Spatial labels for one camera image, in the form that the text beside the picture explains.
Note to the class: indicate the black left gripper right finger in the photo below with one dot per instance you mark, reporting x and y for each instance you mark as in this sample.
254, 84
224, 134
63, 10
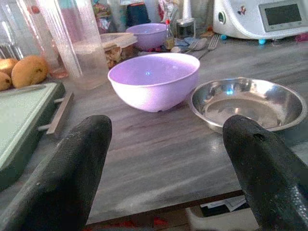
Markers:
267, 173

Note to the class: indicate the small purple plastic bowl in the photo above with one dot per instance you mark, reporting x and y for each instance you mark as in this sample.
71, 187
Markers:
146, 36

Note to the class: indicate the white box under table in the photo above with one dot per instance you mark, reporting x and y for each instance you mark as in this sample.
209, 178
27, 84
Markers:
221, 216

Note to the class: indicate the large purple plastic bowl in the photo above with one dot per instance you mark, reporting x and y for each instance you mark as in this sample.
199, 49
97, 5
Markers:
154, 81

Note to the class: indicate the small glass sauce bottle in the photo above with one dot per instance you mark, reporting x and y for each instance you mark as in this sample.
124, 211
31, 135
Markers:
169, 36

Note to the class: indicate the stainless steel bowl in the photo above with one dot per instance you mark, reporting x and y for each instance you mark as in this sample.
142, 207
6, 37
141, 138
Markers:
247, 103

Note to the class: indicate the tall clear plastic container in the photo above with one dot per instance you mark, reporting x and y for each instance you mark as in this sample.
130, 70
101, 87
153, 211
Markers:
79, 41

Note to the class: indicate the yellow mango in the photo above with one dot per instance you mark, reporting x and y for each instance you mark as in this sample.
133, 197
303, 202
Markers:
7, 66
29, 71
4, 81

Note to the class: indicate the white kitchen appliance with screen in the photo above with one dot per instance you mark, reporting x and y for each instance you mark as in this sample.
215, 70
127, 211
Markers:
260, 16

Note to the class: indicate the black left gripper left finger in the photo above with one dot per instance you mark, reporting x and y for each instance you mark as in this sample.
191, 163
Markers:
62, 173

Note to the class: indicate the clear pink plastic pitcher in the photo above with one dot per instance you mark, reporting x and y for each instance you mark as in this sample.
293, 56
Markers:
43, 43

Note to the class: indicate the clear food container with lid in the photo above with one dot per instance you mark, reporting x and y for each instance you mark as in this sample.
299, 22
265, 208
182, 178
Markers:
119, 48

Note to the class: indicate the silver fork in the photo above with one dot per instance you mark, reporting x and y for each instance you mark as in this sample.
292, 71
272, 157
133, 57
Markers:
192, 47
211, 44

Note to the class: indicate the silver spoon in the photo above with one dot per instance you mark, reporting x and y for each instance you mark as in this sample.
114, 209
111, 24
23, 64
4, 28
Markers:
199, 44

